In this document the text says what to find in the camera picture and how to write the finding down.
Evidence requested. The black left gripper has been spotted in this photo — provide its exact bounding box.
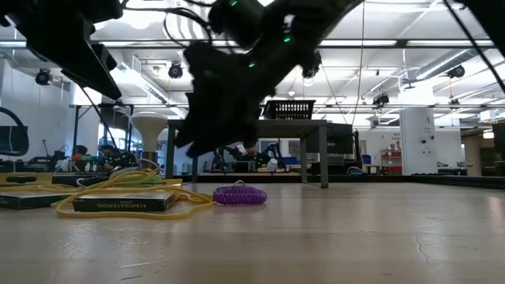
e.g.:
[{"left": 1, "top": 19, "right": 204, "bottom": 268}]
[{"left": 7, "top": 13, "right": 122, "bottom": 99}]

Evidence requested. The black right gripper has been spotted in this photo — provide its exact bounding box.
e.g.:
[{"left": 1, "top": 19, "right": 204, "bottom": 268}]
[{"left": 175, "top": 39, "right": 277, "bottom": 158}]

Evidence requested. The green coil keychain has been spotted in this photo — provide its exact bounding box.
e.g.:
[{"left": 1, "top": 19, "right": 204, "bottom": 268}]
[{"left": 129, "top": 173, "right": 163, "bottom": 185}]

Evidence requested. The purple coil keychain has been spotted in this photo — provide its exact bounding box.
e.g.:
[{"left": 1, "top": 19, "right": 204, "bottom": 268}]
[{"left": 212, "top": 180, "right": 268, "bottom": 207}]

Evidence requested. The yellow rubber band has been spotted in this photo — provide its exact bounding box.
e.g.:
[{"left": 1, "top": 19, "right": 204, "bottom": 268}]
[
  {"left": 0, "top": 182, "right": 86, "bottom": 195},
  {"left": 54, "top": 184, "right": 215, "bottom": 220},
  {"left": 78, "top": 169, "right": 183, "bottom": 195}
]

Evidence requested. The black slotted plastic basket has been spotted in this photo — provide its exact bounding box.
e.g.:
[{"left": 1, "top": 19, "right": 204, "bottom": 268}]
[{"left": 262, "top": 99, "right": 316, "bottom": 121}]

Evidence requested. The green yellow crayon box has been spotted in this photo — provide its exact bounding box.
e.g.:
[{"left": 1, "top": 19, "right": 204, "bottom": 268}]
[
  {"left": 72, "top": 191, "right": 178, "bottom": 213},
  {"left": 0, "top": 192, "right": 73, "bottom": 211}
]

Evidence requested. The black coil keychain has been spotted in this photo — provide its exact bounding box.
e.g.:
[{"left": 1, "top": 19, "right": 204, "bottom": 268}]
[{"left": 76, "top": 175, "right": 119, "bottom": 187}]

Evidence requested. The white light bulb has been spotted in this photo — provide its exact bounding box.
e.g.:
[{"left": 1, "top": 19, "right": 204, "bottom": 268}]
[{"left": 129, "top": 111, "right": 169, "bottom": 171}]

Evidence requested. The person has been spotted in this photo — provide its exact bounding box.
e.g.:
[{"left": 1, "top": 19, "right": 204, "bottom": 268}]
[
  {"left": 73, "top": 144, "right": 90, "bottom": 173},
  {"left": 236, "top": 140, "right": 273, "bottom": 174},
  {"left": 98, "top": 144, "right": 137, "bottom": 171}
]

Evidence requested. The yellow box with dark oval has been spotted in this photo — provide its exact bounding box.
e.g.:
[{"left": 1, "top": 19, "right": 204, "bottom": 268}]
[{"left": 0, "top": 172, "right": 54, "bottom": 186}]

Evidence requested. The black background monitor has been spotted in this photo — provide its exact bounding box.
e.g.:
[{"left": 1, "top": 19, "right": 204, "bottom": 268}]
[{"left": 305, "top": 123, "right": 355, "bottom": 155}]

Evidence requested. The long ceiling light strip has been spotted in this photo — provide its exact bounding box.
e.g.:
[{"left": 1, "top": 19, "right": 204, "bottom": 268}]
[
  {"left": 320, "top": 39, "right": 398, "bottom": 47},
  {"left": 408, "top": 39, "right": 494, "bottom": 47}
]

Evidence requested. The red storage shelf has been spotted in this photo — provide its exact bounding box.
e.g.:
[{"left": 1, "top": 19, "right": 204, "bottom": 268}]
[{"left": 380, "top": 148, "right": 403, "bottom": 174}]

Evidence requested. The white round column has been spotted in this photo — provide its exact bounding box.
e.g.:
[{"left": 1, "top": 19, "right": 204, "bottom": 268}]
[{"left": 399, "top": 108, "right": 438, "bottom": 176}]

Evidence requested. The wooden cabinet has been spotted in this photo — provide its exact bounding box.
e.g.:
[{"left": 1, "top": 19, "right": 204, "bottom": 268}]
[{"left": 461, "top": 128, "right": 484, "bottom": 178}]

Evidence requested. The white ceiling air duct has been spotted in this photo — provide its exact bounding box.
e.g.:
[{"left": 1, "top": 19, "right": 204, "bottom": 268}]
[{"left": 118, "top": 54, "right": 170, "bottom": 104}]

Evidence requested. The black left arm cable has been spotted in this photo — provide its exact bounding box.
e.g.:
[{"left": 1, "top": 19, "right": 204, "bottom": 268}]
[{"left": 77, "top": 84, "right": 120, "bottom": 158}]

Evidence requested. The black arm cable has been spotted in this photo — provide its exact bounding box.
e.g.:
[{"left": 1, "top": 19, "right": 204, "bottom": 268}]
[
  {"left": 443, "top": 0, "right": 505, "bottom": 94},
  {"left": 77, "top": 84, "right": 120, "bottom": 158}
]

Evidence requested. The black steel frame stand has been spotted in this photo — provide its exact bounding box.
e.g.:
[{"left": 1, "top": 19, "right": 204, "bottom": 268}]
[{"left": 70, "top": 104, "right": 135, "bottom": 159}]

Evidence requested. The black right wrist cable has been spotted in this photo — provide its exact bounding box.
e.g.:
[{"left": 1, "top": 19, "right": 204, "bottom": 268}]
[{"left": 122, "top": 0, "right": 216, "bottom": 47}]

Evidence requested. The black monitor with curved hose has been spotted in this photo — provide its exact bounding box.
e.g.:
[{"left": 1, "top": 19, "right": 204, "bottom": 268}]
[{"left": 0, "top": 106, "right": 30, "bottom": 158}]

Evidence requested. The black aluminium table frame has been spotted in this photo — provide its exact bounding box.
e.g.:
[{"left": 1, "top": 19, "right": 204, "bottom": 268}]
[{"left": 50, "top": 172, "right": 505, "bottom": 190}]

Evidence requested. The silver ventilation duct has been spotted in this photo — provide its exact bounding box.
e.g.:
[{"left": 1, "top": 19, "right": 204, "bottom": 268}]
[{"left": 413, "top": 49, "right": 481, "bottom": 81}]

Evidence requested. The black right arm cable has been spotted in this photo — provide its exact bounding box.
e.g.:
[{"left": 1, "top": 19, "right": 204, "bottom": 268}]
[{"left": 443, "top": 0, "right": 505, "bottom": 94}]

